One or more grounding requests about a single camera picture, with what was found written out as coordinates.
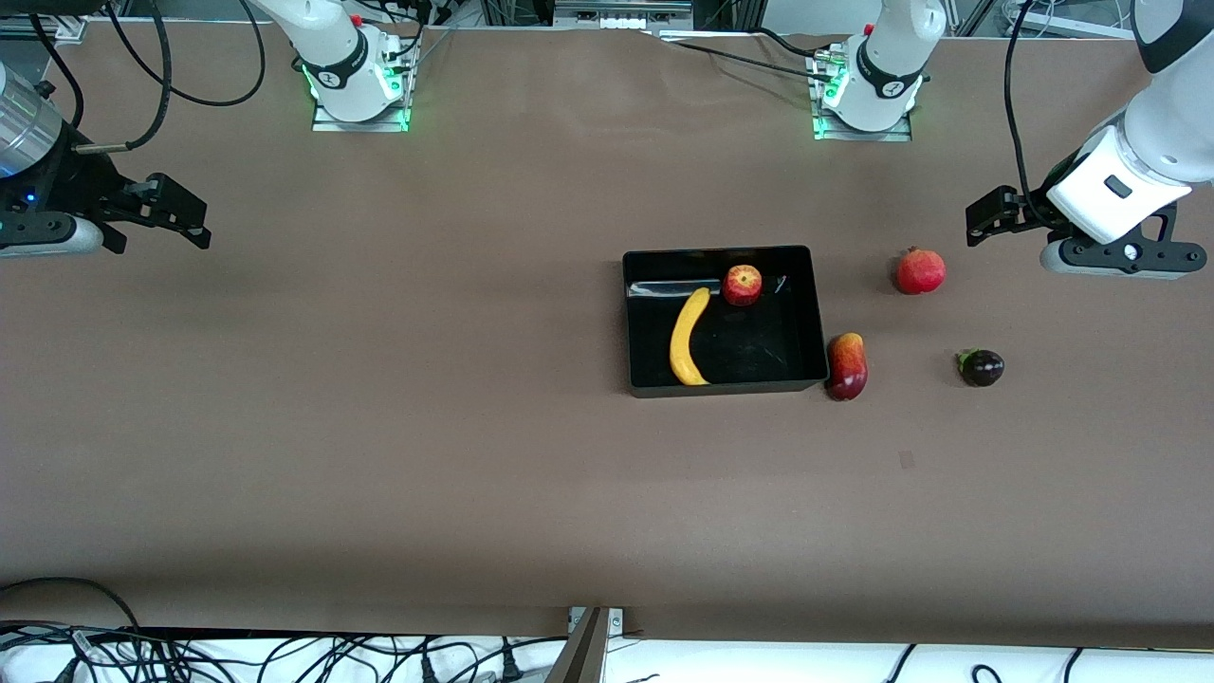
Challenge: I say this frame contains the red yellow apple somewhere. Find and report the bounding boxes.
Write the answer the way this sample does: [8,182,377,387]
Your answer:
[723,265,763,307]

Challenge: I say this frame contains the yellow banana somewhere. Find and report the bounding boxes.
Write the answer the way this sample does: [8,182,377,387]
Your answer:
[669,286,712,387]

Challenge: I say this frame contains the black rectangular plastic box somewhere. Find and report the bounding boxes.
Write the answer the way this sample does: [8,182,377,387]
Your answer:
[621,245,831,399]

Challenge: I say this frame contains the red pomegranate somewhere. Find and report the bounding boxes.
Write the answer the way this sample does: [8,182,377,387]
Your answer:
[895,247,947,296]

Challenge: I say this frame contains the dark purple eggplant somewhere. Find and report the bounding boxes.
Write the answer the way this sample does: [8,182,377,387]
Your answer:
[956,347,1005,388]

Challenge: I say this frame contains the red yellow mango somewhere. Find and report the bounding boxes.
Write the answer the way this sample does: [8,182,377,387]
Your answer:
[825,332,870,402]

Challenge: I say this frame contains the white power strip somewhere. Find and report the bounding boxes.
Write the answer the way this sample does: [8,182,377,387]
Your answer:
[553,0,695,29]

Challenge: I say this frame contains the dark slanted metal beam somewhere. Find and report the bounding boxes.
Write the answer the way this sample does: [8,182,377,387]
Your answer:
[543,609,613,683]

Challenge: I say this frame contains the black cable with metal plug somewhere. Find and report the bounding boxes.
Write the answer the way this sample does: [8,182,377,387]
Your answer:
[74,0,174,155]

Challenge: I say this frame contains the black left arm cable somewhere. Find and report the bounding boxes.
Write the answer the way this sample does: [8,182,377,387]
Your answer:
[1003,0,1052,229]

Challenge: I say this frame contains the thick black looping cable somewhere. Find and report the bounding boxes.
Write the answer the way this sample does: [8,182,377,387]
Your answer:
[102,0,267,108]

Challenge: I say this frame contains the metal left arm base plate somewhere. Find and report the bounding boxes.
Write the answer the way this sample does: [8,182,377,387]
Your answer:
[811,49,914,143]

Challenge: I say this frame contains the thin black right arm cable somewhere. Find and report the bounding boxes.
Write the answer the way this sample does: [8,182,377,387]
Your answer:
[27,11,86,129]

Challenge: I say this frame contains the silver table corner bracket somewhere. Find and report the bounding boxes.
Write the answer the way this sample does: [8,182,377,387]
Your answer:
[0,15,88,41]

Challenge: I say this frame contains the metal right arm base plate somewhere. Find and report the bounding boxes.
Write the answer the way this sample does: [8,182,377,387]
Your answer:
[310,36,420,134]

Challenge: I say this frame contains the thin black tabletop cable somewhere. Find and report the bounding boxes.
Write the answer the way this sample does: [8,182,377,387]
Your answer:
[754,27,824,56]
[654,33,828,79]

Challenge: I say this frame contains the black arching floor cable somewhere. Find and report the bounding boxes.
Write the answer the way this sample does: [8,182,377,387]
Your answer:
[0,576,141,632]

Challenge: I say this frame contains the tangled black floor cables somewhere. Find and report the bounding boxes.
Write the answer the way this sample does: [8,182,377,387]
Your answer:
[0,621,570,683]

